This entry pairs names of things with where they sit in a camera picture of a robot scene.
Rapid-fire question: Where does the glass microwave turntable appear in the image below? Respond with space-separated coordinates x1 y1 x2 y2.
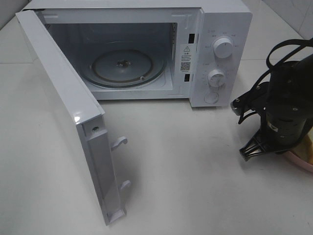
81 41 168 89

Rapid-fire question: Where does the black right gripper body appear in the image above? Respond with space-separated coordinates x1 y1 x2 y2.
255 112 308 154

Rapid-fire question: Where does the white microwave oven body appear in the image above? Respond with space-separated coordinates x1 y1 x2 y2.
20 0 252 107

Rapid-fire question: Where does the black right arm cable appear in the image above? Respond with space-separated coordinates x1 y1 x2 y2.
237 37 313 124

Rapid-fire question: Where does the toast sandwich with filling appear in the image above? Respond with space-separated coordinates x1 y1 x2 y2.
293 135 313 165

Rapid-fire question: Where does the upper white power knob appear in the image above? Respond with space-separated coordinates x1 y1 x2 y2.
213 36 233 59

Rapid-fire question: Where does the white microwave door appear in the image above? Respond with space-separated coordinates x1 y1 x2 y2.
16 10 130 225

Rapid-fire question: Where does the white timer knob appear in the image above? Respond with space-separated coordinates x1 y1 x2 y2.
208 69 226 88

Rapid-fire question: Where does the round door release button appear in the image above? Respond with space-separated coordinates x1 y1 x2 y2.
204 92 219 104

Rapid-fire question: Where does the pink round plate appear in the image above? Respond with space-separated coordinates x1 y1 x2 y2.
283 151 313 173

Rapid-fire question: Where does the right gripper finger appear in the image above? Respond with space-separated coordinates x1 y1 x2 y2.
239 133 268 162

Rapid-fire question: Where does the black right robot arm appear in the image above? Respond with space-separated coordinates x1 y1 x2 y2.
231 55 313 161

